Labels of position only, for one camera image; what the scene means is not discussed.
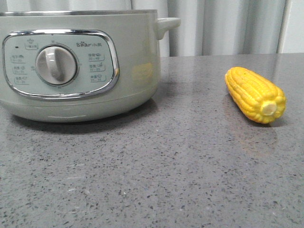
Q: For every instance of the yellow corn cob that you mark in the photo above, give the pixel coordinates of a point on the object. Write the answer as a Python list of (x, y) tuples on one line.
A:
[(259, 99)]

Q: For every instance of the grey round control knob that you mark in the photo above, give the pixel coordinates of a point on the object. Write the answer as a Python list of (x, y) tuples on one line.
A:
[(56, 65)]

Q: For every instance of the light green electric cooking pot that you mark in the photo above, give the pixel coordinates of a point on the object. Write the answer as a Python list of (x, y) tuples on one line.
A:
[(117, 55)]

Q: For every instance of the white pleated curtain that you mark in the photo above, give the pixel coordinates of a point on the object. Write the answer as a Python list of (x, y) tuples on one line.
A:
[(208, 27)]

